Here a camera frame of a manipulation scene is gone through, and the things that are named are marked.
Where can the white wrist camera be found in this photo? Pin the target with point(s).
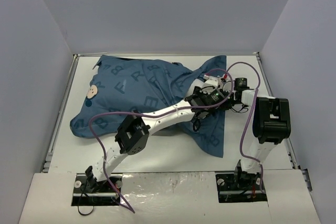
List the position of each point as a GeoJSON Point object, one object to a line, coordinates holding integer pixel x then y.
{"type": "Point", "coordinates": [227, 82]}
{"type": "Point", "coordinates": [210, 81]}

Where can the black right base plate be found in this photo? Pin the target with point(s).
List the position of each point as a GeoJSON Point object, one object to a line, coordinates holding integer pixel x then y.
{"type": "Point", "coordinates": [232, 190]}

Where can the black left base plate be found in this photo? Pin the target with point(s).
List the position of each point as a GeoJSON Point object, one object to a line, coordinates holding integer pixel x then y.
{"type": "Point", "coordinates": [84, 195]}

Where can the blue letter print pillowcase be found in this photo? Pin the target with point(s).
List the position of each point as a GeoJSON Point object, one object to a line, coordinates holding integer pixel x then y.
{"type": "Point", "coordinates": [127, 85]}

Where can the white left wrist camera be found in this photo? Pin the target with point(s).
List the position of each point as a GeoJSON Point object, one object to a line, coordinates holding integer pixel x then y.
{"type": "Point", "coordinates": [210, 81]}

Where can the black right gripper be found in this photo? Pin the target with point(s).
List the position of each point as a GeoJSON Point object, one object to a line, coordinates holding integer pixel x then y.
{"type": "Point", "coordinates": [237, 97]}

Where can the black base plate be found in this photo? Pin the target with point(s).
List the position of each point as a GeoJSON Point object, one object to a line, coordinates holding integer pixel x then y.
{"type": "Point", "coordinates": [84, 195]}
{"type": "Point", "coordinates": [232, 190]}

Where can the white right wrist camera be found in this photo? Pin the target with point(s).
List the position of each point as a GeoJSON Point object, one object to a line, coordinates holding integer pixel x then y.
{"type": "Point", "coordinates": [227, 82]}

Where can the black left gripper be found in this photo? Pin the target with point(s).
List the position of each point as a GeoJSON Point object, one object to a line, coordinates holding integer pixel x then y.
{"type": "Point", "coordinates": [228, 95]}

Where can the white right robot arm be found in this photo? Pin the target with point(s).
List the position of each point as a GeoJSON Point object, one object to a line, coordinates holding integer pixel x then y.
{"type": "Point", "coordinates": [251, 164]}

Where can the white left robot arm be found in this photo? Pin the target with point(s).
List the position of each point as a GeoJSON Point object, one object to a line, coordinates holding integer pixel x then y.
{"type": "Point", "coordinates": [133, 133]}

